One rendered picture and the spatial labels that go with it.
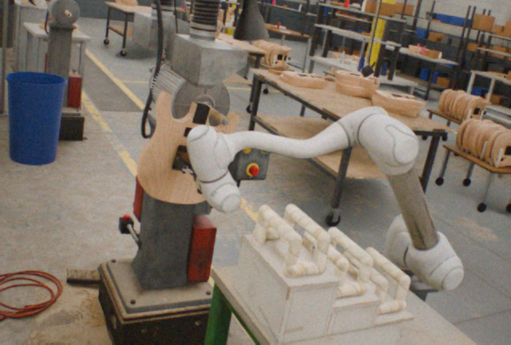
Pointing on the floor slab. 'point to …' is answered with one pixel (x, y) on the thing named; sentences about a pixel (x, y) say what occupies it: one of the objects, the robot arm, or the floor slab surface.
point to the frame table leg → (218, 320)
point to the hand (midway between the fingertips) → (187, 159)
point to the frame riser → (152, 323)
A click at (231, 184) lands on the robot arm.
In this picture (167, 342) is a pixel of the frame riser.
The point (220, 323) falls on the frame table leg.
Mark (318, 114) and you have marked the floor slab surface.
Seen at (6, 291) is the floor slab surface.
